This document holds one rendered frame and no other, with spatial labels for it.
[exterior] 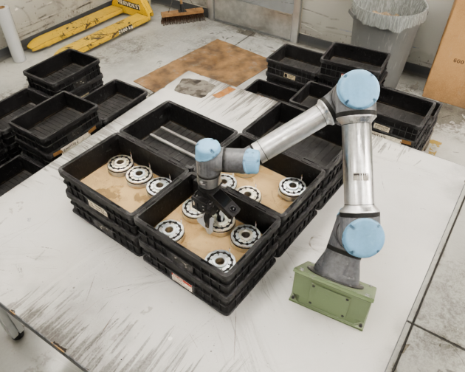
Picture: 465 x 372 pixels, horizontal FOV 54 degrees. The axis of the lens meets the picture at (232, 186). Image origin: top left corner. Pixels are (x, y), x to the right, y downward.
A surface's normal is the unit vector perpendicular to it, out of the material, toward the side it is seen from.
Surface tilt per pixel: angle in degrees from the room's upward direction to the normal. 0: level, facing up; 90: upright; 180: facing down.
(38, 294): 0
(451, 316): 0
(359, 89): 41
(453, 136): 0
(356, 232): 56
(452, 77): 75
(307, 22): 90
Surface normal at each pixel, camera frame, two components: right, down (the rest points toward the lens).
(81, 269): 0.00, -0.73
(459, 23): -0.54, 0.41
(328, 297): -0.46, 0.61
